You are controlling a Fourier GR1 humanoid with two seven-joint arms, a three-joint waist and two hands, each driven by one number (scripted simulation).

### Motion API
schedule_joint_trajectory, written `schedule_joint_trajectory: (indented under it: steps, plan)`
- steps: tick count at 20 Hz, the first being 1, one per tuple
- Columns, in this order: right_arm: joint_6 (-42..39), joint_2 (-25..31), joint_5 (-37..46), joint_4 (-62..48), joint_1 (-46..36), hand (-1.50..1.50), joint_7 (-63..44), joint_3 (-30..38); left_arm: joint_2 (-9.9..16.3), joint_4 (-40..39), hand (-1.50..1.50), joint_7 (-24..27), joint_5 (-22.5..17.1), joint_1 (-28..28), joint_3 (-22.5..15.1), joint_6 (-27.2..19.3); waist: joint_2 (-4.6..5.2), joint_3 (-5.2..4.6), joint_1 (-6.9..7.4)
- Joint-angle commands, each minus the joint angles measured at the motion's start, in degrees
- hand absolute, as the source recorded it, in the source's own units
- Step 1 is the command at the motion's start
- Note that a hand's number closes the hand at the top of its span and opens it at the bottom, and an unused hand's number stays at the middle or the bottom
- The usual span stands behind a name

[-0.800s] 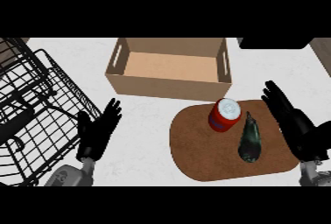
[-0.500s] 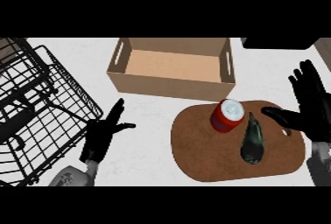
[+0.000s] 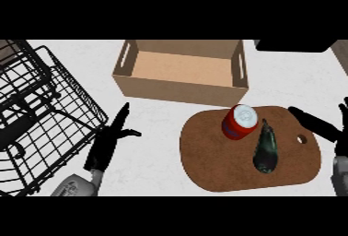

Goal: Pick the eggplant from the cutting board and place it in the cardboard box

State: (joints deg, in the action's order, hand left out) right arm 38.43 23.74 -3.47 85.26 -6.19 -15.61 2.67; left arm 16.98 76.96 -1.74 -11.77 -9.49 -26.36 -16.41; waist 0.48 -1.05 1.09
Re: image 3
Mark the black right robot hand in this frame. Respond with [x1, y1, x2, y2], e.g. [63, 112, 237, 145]
[287, 97, 348, 158]

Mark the black appliance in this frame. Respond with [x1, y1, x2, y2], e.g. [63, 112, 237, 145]
[252, 40, 339, 53]

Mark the black wire basket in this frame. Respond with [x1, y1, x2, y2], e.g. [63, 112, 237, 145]
[0, 40, 110, 197]

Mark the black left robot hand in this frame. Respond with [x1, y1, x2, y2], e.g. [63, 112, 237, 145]
[82, 101, 143, 173]

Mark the brown cardboard box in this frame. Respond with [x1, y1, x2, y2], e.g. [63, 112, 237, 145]
[112, 40, 250, 108]

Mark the brown wooden cutting board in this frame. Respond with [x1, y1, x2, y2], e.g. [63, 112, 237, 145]
[179, 105, 321, 193]

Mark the dark green eggplant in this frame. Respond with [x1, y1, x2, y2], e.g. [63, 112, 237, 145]
[252, 118, 278, 174]

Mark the red can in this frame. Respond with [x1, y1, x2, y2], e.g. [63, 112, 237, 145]
[219, 103, 259, 141]

